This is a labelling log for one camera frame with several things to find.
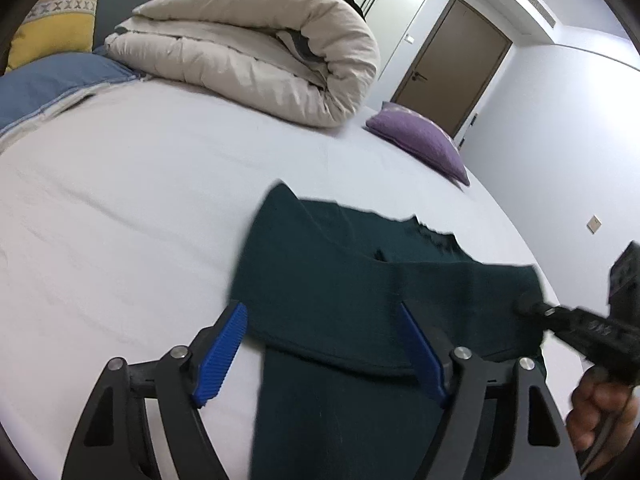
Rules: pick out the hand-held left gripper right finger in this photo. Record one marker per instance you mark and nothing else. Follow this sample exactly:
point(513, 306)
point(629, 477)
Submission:
point(422, 355)

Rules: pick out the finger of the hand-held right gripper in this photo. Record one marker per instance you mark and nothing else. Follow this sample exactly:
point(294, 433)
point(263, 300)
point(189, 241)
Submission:
point(565, 321)

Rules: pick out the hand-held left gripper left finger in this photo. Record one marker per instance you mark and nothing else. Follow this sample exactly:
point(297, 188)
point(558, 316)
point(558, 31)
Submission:
point(222, 355)

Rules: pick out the dark green sweater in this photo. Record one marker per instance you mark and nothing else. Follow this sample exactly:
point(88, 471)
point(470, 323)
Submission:
point(350, 310)

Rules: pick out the person's right hand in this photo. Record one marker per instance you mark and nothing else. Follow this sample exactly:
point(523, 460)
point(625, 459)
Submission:
point(597, 410)

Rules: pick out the bed with white sheet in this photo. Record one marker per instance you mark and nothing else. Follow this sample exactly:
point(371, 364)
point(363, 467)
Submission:
point(125, 200)

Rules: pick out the purple cushion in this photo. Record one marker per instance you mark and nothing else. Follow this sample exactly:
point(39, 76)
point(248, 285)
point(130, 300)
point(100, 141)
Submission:
point(420, 140)

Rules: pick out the brown wooden door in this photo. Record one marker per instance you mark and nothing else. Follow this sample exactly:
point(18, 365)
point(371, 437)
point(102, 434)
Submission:
point(450, 65)

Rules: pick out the beige folded duvet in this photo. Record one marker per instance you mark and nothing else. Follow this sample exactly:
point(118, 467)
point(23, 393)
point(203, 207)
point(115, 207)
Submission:
point(240, 55)

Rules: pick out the blue pillow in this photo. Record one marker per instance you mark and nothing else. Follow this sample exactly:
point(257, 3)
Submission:
point(50, 82)

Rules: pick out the white wardrobe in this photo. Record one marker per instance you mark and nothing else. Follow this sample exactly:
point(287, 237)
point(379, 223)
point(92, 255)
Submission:
point(400, 0)

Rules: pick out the yellow patterned pillow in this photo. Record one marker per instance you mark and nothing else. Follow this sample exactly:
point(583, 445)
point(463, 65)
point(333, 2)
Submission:
point(62, 15)

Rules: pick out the beige wall socket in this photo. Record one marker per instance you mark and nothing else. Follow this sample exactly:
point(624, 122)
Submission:
point(593, 224)

